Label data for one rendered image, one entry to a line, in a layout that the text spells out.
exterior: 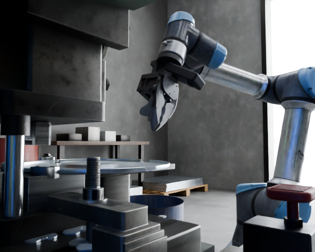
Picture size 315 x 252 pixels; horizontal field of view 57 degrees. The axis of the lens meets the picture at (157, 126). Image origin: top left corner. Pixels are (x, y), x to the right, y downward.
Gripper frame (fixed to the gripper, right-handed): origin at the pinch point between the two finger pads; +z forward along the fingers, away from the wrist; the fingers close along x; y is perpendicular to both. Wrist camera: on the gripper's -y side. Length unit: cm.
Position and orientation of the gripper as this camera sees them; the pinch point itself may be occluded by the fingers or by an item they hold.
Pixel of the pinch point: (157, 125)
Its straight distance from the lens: 70.2
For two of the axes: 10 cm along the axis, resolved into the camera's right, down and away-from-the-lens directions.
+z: -2.6, 8.9, -3.9
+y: -8.0, 0.3, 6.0
